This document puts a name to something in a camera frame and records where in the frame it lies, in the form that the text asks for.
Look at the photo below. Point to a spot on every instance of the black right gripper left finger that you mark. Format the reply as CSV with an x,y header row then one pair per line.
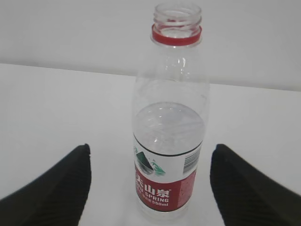
x,y
55,198

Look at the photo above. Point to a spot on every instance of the clear Nongfu Spring water bottle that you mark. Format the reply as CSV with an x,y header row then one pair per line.
x,y
169,111

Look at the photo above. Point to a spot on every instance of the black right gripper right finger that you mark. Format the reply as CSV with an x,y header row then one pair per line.
x,y
247,197

